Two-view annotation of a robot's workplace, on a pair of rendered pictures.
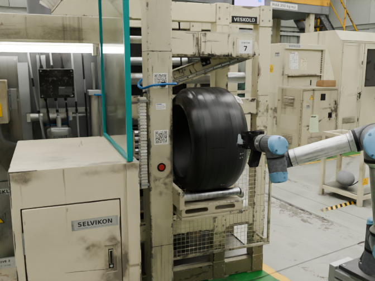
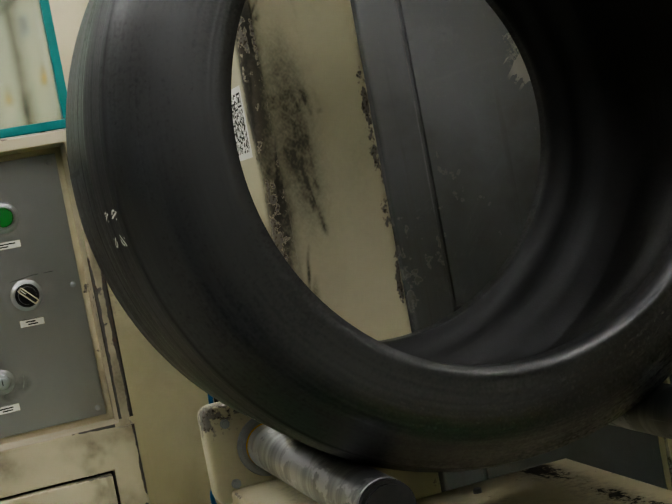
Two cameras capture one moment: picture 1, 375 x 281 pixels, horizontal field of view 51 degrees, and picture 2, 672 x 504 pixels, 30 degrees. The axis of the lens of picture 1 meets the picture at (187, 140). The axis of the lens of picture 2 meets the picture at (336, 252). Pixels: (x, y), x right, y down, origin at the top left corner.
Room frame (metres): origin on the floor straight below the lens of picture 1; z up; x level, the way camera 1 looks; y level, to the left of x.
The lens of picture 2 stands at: (2.13, -1.19, 1.14)
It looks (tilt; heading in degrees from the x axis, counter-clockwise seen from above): 3 degrees down; 92
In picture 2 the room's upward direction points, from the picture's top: 11 degrees counter-clockwise
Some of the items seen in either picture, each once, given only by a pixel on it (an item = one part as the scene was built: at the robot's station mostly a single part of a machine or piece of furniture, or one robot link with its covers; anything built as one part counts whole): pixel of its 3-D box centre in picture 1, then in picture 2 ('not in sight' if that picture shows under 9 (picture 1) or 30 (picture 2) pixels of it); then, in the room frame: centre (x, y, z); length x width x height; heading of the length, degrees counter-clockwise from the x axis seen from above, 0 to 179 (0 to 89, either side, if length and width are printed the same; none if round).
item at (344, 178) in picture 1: (350, 166); not in sight; (4.64, -1.97, 0.40); 0.60 x 0.35 x 0.80; 30
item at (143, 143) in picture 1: (143, 143); not in sight; (2.01, 0.23, 1.19); 0.05 x 0.04 x 0.48; 20
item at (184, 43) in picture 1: (202, 45); not in sight; (2.49, -0.09, 1.71); 0.61 x 0.25 x 0.15; 110
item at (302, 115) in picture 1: (307, 122); not in sight; (6.87, -2.10, 0.62); 0.91 x 0.58 x 1.25; 120
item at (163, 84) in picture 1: (157, 82); not in sight; (2.07, 0.16, 1.50); 0.19 x 0.19 x 0.06; 20
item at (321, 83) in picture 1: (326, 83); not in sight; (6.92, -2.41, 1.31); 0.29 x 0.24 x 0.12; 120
